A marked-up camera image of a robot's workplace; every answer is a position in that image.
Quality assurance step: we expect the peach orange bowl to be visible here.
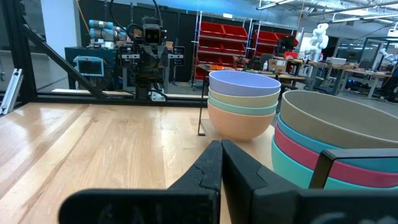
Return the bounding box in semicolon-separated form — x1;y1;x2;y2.
206;101;277;142

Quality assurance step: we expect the magenta bowl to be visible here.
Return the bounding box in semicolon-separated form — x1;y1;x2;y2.
273;124;398;189

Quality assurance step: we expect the turquoise bowl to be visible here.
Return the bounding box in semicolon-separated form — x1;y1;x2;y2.
271;136;398;190

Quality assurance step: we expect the wooden workbench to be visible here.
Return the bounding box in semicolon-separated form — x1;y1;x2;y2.
307;60;393;98
198;63;306;83

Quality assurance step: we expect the blue bowl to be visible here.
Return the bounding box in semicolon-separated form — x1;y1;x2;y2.
276;114;398;174

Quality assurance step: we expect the cardboard box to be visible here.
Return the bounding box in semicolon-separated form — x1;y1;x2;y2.
268;58;289;74

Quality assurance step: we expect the blue-framed teach pendant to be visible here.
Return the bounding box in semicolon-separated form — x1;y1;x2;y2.
73;55;105;77

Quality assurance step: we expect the dark cabinet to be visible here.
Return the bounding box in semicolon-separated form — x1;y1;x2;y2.
64;45;121;91

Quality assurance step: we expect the metal rack with red bins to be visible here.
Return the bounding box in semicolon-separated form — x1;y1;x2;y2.
192;11;251;82
248;21;305;60

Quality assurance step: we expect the pale yellow-green bowl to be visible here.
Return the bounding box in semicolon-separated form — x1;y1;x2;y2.
208;86;281;109

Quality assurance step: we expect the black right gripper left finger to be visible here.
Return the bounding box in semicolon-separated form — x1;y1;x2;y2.
58;139;224;224

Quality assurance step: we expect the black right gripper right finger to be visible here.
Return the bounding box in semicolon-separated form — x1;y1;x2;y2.
221;139;398;224

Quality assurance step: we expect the silver arm base bracket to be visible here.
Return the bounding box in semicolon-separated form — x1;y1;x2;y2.
150;90;167;102

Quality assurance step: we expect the lavender bowl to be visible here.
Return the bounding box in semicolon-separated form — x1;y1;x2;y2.
208;70;282;97

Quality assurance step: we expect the grey blue-jointed robot arm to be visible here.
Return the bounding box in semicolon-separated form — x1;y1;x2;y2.
88;19;130;43

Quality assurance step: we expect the white box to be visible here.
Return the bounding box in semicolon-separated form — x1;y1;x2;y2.
325;57;348;65

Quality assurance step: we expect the black aluminium table frame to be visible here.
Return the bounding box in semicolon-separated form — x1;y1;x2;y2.
0;0;208;108

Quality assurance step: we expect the silver aluminium extrusion bar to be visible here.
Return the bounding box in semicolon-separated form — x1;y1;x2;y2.
0;68;25;116

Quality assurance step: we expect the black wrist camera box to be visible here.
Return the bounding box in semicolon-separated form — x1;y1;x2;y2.
141;17;163;45

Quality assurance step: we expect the white humanoid robot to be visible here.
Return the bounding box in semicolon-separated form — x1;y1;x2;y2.
307;22;330;62

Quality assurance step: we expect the mint green bowl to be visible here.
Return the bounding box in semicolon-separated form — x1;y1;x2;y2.
207;95;279;117

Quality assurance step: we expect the taupe grey bowl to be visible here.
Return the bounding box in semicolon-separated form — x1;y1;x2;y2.
279;90;398;149

